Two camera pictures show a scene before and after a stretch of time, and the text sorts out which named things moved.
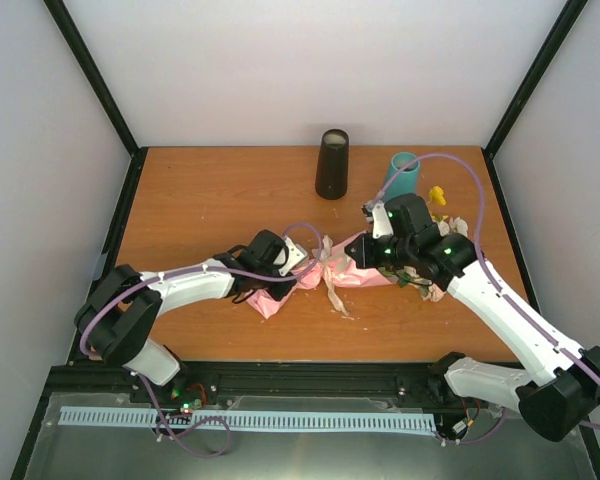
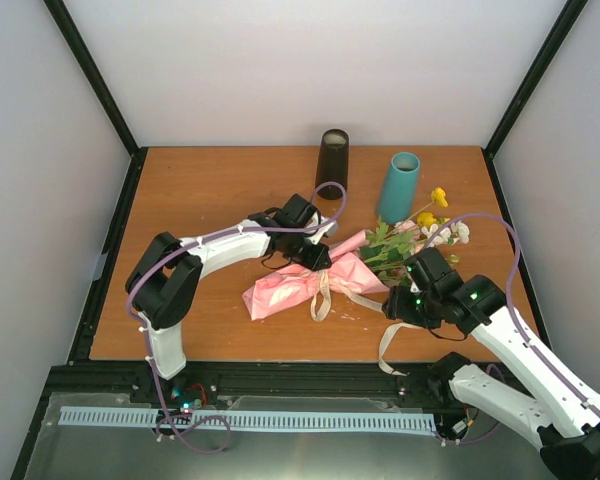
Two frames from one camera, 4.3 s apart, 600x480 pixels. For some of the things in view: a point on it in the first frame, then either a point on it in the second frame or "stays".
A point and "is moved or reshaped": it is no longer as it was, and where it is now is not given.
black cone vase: x=332 y=164 stays
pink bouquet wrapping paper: x=347 y=272 is moved or reshaped
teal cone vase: x=407 y=181 stays
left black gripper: x=279 y=290 to x=313 y=262
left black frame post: x=106 y=96 stays
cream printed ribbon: x=327 y=257 to x=361 y=301
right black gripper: x=365 y=259 to x=397 y=308
